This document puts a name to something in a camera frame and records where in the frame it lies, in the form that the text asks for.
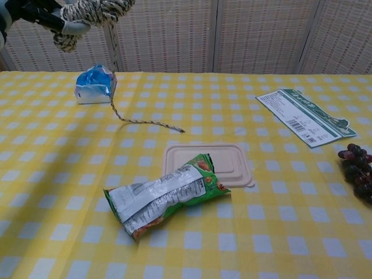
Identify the yellow checked tablecloth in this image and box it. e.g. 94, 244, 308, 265
0, 71, 372, 279

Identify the dark red grape bunch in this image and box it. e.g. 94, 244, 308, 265
337, 142, 372, 205

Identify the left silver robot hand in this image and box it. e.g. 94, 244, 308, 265
0, 0, 90, 35

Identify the beige pulp container lid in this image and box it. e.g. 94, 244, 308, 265
163, 144, 256, 188

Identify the speckled braided rope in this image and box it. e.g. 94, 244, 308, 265
53, 0, 186, 134

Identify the blue tissue pack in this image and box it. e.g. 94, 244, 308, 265
74, 65, 117, 105

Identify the green silver snack bag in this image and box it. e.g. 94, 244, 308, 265
103, 153, 231, 241

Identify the bamboo folding screen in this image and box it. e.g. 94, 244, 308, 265
0, 0, 372, 76

